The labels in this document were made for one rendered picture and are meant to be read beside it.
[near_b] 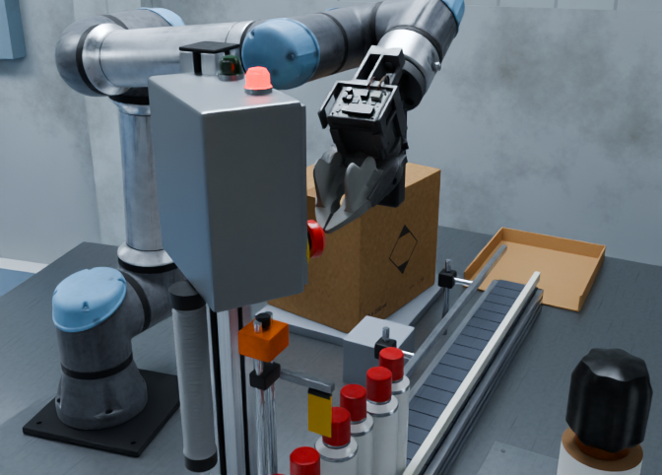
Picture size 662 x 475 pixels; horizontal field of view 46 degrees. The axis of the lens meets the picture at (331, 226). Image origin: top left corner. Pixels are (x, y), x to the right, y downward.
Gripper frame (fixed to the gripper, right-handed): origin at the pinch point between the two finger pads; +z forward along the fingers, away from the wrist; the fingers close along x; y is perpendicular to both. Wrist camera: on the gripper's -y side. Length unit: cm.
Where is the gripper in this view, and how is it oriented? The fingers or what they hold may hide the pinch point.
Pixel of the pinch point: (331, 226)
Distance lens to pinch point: 79.5
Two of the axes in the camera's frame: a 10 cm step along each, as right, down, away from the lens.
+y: -2.4, -6.3, -7.4
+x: 8.9, 1.7, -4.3
